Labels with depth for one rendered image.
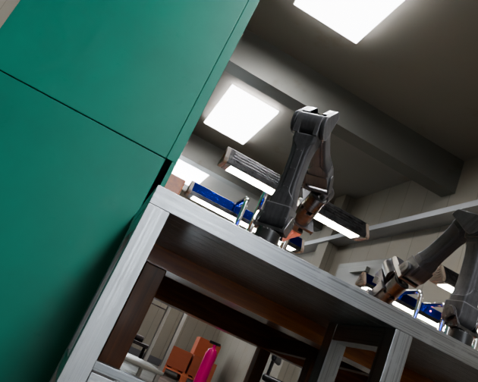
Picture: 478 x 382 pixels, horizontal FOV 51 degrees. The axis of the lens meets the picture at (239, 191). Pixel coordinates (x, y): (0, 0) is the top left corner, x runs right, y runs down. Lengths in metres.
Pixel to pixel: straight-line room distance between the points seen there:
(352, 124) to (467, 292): 3.58
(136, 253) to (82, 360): 0.20
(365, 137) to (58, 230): 4.00
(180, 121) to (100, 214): 0.33
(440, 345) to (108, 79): 1.03
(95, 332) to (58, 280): 0.38
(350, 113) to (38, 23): 3.87
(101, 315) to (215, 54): 0.86
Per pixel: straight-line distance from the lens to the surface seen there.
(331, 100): 4.94
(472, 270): 1.55
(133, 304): 1.35
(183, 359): 8.07
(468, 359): 1.26
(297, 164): 1.27
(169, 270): 1.36
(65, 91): 1.40
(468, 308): 1.52
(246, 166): 1.78
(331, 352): 1.36
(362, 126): 5.01
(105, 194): 1.32
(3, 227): 1.31
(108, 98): 1.39
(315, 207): 1.54
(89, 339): 0.94
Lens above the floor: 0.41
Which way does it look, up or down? 19 degrees up
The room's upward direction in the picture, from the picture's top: 24 degrees clockwise
